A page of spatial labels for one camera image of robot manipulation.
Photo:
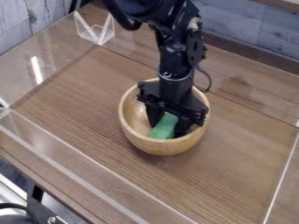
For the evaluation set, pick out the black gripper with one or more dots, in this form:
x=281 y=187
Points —
x=173 y=96

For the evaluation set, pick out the green rectangular stick block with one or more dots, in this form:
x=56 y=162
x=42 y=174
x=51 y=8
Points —
x=163 y=129

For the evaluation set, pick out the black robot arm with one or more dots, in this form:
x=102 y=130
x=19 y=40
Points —
x=175 y=21

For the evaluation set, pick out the wooden bowl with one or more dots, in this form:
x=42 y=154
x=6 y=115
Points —
x=135 y=126

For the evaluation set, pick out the clear acrylic tray wall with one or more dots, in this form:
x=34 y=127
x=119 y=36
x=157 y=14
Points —
x=99 y=194

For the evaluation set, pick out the clear acrylic corner bracket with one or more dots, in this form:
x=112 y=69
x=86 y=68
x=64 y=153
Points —
x=98 y=34

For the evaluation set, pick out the black metal table frame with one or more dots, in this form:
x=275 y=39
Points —
x=44 y=215

